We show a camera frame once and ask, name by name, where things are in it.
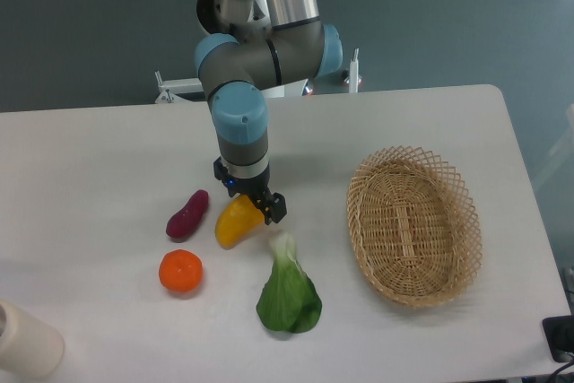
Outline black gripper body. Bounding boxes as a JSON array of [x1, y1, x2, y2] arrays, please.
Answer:
[[226, 167, 270, 198]]

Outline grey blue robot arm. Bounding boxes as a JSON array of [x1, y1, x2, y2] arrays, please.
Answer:
[[194, 0, 343, 223]]

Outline woven wicker basket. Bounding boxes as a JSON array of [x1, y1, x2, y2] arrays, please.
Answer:
[[346, 146, 483, 309]]

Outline cream cylindrical bottle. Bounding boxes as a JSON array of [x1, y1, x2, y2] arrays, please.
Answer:
[[1, 300, 65, 379]]

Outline black device at table edge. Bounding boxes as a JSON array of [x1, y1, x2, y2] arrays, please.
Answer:
[[542, 315, 573, 362]]

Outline orange tangerine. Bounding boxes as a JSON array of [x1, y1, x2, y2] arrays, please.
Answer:
[[158, 249, 204, 293]]

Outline yellow mango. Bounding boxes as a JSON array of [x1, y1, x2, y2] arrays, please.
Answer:
[[214, 195, 265, 249]]

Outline purple sweet potato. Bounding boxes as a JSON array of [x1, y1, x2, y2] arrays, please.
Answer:
[[166, 189, 209, 240]]

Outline green bok choy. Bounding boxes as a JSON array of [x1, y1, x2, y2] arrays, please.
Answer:
[[256, 231, 322, 334]]

